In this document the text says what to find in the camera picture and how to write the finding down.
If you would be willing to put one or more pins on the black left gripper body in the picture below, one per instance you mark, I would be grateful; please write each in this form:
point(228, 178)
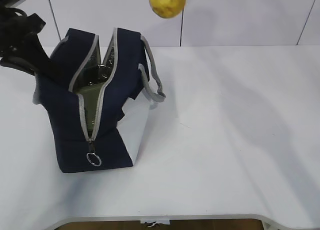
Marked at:
point(16, 26)

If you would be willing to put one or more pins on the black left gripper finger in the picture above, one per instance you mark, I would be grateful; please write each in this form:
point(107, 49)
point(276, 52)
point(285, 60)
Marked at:
point(35, 55)
point(22, 63)

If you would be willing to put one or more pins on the glass box with green lid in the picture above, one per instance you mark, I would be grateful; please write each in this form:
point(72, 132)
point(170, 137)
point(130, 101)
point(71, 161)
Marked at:
point(90, 95)

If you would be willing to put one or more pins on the navy and white lunch bag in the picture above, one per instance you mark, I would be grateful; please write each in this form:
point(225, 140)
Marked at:
point(131, 85)

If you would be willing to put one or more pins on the yellow pear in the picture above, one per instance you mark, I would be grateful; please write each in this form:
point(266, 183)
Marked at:
point(167, 9)

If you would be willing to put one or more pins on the white tape on table edge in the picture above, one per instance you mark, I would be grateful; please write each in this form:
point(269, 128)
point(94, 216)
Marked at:
point(155, 220)

